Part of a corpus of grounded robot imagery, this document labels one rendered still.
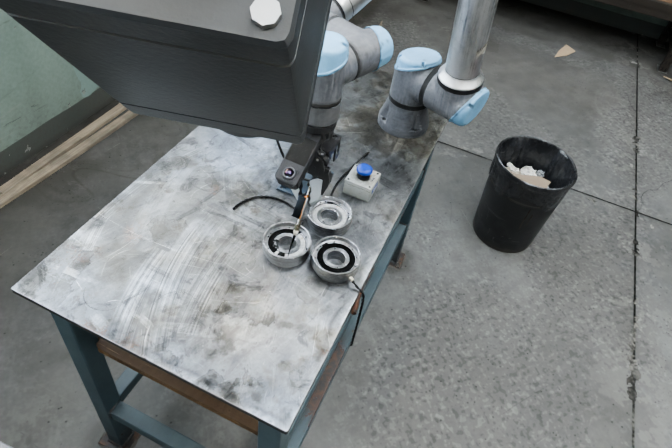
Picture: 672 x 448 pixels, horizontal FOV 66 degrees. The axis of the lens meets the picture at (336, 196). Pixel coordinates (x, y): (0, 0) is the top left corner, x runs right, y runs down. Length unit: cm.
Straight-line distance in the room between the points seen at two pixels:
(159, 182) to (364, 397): 102
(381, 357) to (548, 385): 61
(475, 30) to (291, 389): 85
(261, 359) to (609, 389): 152
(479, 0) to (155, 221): 85
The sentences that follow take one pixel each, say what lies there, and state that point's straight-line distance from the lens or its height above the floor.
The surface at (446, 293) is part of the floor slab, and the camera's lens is 220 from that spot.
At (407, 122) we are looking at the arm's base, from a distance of 149.
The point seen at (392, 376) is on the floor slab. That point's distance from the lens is 194.
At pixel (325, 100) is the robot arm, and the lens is 90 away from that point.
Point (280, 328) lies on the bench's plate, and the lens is 104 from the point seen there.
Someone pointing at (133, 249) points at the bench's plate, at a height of 80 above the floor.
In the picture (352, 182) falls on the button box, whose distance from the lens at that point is 127.
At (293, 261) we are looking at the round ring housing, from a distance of 110.
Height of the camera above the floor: 169
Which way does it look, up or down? 44 degrees down
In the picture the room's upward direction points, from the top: 10 degrees clockwise
